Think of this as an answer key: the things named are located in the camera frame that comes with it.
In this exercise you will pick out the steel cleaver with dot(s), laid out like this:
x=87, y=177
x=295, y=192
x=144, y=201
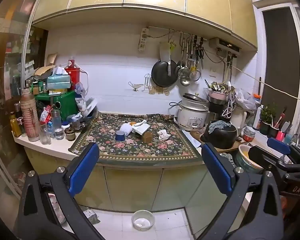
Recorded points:
x=165, y=52

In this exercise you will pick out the glass door cabinet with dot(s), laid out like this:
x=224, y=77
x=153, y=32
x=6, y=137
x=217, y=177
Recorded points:
x=5, y=80

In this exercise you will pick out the blue-grey cloth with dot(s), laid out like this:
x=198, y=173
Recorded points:
x=218, y=126

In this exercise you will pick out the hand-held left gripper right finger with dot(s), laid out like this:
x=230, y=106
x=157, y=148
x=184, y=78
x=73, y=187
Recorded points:
x=217, y=172

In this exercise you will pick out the blue cup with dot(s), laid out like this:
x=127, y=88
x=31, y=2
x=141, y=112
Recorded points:
x=120, y=136

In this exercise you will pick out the floral table mat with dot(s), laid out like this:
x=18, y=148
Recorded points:
x=140, y=152

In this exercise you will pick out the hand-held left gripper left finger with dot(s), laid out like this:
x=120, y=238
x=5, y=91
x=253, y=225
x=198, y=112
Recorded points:
x=85, y=170

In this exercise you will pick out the black kitchen scissors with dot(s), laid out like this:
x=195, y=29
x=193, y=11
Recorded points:
x=200, y=52

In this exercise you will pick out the window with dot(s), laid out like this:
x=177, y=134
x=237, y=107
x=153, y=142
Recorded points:
x=280, y=62

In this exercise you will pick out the steel slotted spoon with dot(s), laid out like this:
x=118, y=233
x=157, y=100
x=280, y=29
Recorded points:
x=183, y=71

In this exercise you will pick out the white plastic container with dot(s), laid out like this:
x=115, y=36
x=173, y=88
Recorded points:
x=86, y=106

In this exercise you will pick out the white bottle orange label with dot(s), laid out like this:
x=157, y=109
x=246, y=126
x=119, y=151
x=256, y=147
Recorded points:
x=257, y=118

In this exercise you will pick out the green metal box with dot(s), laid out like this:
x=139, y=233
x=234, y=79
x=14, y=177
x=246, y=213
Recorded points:
x=63, y=105

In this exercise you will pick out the white rice cooker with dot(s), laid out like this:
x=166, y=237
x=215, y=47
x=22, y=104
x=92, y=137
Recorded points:
x=192, y=116

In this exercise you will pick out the clear water bottle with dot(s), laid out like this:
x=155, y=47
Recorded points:
x=57, y=125

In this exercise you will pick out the steel ladle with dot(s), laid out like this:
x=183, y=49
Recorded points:
x=185, y=81

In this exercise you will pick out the black pot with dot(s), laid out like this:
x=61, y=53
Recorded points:
x=221, y=138

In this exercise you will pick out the red snack packet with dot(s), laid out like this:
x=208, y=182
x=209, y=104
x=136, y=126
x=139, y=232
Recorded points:
x=45, y=113

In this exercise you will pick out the white cardboard box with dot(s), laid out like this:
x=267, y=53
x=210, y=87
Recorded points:
x=141, y=129

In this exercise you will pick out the potted green plant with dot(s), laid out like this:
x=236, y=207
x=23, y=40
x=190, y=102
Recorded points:
x=267, y=115

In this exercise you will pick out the small orange item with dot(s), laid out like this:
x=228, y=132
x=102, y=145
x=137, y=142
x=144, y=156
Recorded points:
x=132, y=123

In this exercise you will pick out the steel faucet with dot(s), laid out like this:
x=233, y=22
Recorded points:
x=295, y=138

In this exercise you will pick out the yellow upper cabinet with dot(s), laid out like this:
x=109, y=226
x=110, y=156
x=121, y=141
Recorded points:
x=165, y=2

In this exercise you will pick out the black frying pan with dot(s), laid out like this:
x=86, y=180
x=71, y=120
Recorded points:
x=163, y=76

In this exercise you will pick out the white jug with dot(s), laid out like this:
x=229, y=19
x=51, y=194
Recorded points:
x=239, y=120

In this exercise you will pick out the pink toothbrush cup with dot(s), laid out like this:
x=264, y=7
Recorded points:
x=280, y=136

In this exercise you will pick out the white bowl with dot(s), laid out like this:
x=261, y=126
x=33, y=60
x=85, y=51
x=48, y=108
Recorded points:
x=140, y=221

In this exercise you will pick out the green bowl yellow inside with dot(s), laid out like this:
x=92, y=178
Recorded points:
x=243, y=155

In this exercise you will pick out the white tissue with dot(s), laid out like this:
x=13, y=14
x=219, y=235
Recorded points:
x=163, y=135

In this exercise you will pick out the pink utensil bowl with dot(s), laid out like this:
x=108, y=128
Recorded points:
x=218, y=95

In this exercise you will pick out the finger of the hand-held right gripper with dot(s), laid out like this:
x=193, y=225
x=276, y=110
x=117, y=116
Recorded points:
x=262, y=158
x=278, y=146

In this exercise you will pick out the brown wooden block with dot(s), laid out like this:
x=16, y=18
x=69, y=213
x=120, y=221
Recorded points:
x=147, y=136

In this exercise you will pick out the dark glass jar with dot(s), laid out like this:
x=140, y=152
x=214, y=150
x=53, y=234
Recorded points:
x=70, y=134

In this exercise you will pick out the white power strip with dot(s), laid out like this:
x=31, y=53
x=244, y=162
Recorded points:
x=143, y=40

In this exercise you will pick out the grey packet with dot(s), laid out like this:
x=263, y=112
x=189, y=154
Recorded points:
x=92, y=216

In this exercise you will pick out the red canister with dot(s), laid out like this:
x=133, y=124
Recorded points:
x=72, y=73

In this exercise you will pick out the clear drinking glass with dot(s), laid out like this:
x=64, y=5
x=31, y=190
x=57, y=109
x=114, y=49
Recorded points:
x=45, y=136

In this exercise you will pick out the yellow oil bottle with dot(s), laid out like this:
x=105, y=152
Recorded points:
x=15, y=127

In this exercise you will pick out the teal tissue box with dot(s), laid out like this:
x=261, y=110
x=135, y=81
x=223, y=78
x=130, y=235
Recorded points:
x=58, y=82

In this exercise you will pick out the crumpled plastic bag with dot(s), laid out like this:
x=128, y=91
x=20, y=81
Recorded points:
x=245, y=100

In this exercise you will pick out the mesh strainer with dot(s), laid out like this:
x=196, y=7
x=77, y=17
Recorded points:
x=195, y=75

